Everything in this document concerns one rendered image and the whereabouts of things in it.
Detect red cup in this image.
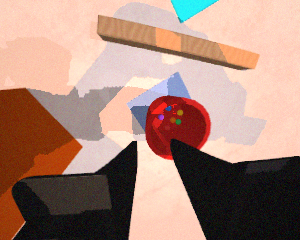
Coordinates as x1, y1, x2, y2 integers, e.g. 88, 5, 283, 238
145, 95, 211, 160

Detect tan wooden bar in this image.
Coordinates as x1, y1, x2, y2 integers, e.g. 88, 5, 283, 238
96, 15, 260, 70

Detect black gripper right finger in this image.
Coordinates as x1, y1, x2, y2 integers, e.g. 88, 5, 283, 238
170, 139, 300, 240

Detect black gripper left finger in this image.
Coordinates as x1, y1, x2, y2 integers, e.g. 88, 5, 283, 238
11, 141, 138, 240

